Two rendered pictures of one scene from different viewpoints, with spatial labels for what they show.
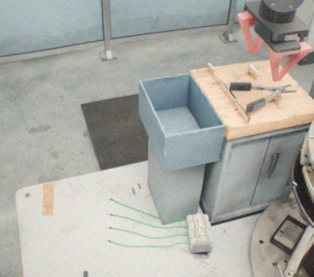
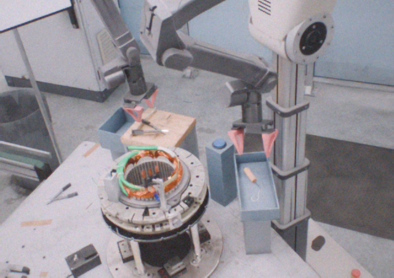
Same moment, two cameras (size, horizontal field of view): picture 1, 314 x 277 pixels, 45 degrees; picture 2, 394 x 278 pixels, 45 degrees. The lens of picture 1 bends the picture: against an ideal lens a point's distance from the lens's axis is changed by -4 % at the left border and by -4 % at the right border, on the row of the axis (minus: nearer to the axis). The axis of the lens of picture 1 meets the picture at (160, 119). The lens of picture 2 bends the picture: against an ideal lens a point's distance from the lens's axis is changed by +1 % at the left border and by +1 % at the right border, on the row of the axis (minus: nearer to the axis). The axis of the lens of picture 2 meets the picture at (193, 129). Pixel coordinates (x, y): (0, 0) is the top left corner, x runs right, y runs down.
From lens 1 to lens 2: 1.40 m
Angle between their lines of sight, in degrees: 38
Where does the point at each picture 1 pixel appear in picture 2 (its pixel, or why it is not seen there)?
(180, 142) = (103, 135)
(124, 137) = not seen: hidden behind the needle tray
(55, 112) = (227, 123)
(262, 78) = (172, 124)
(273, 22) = (130, 93)
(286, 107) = (157, 140)
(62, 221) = (85, 162)
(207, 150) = (117, 145)
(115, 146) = not seen: hidden behind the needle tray
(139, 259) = (94, 191)
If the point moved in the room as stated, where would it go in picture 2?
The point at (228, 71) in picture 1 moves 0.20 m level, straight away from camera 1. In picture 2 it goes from (162, 115) to (207, 95)
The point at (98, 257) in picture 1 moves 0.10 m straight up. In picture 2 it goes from (82, 181) to (76, 163)
